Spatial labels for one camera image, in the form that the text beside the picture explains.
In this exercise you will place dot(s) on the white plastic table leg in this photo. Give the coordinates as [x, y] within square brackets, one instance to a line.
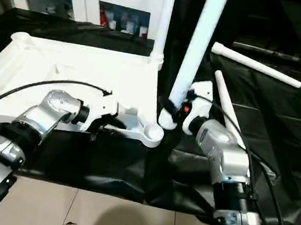
[198, 47]
[254, 63]
[165, 22]
[225, 104]

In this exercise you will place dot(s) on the white plastic table top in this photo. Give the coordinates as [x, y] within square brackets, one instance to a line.
[63, 70]

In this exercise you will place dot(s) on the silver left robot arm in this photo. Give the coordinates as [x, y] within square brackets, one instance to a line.
[35, 121]

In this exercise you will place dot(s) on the black mat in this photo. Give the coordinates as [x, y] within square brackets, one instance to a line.
[106, 167]

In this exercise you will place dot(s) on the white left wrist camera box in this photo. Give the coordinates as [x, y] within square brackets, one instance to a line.
[101, 107]

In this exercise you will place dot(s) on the black metal rail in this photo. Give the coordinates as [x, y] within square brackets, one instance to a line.
[282, 51]

